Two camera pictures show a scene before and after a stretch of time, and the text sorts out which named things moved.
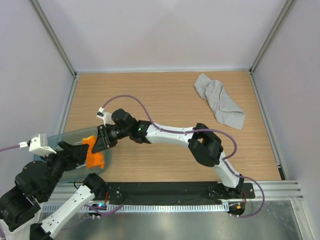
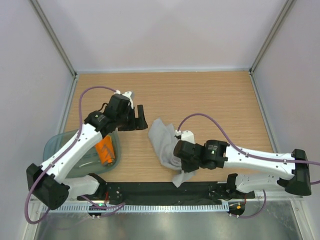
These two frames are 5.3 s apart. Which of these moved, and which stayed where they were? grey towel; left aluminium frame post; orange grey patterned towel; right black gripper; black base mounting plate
Moved: right black gripper; orange grey patterned towel; grey towel
Stayed: black base mounting plate; left aluminium frame post
